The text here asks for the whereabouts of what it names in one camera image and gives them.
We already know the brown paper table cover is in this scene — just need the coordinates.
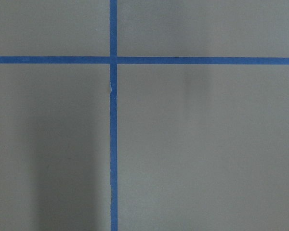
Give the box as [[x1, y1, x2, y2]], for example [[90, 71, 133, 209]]
[[0, 0, 289, 231]]

